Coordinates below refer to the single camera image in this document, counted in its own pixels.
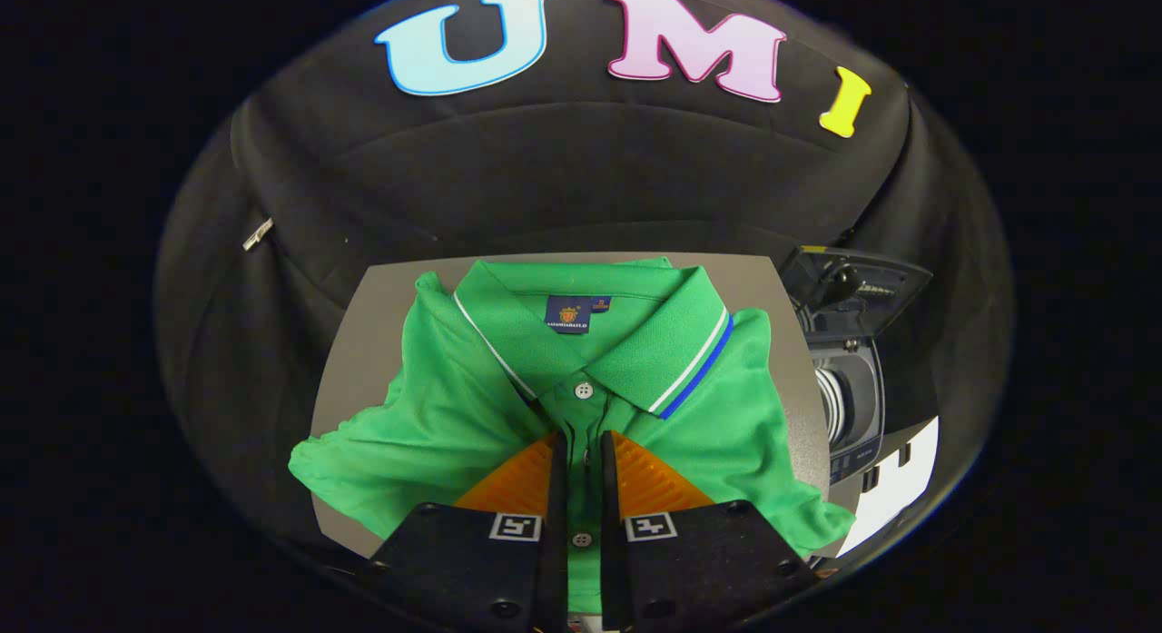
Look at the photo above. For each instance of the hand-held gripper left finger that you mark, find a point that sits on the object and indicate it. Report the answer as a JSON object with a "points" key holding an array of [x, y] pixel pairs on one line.
{"points": [[556, 524]]}

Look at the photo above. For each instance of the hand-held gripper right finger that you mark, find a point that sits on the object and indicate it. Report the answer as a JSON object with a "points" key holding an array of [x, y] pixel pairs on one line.
{"points": [[610, 524]]}

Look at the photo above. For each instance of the green polo shirt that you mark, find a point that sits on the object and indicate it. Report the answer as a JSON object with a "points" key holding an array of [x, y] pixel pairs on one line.
{"points": [[436, 415]]}

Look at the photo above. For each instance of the dark grey washing machine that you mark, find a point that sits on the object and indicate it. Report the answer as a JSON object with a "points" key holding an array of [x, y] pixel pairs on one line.
{"points": [[858, 406]]}

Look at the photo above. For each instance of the dark washing machine lid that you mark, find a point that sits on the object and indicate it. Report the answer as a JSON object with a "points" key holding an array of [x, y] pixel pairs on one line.
{"points": [[853, 292]]}

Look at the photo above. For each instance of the black backdrop cloth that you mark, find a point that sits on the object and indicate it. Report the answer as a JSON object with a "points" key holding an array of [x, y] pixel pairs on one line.
{"points": [[545, 179]]}

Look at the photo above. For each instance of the silver clip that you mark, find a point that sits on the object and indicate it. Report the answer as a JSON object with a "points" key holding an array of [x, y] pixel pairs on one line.
{"points": [[258, 234]]}

